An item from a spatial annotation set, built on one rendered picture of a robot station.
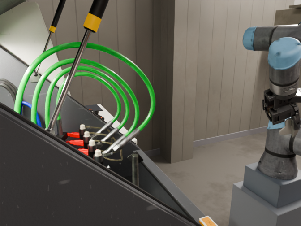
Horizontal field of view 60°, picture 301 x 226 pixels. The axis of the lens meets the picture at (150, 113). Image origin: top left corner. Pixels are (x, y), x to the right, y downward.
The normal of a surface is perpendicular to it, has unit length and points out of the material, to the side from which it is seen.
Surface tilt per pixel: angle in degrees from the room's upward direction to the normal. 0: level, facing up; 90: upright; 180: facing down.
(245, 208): 90
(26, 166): 90
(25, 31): 90
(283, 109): 37
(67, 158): 90
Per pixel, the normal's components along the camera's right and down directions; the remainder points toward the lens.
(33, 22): 0.41, 0.26
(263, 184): -0.90, 0.13
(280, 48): -0.34, -0.63
